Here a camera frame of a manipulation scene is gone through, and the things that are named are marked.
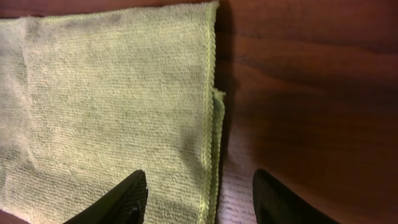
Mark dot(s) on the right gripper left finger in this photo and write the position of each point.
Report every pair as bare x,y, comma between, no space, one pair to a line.
124,204

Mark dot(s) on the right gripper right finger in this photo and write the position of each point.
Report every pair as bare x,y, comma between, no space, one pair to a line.
275,203

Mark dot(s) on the green cloth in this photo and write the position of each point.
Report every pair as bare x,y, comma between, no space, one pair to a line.
88,99

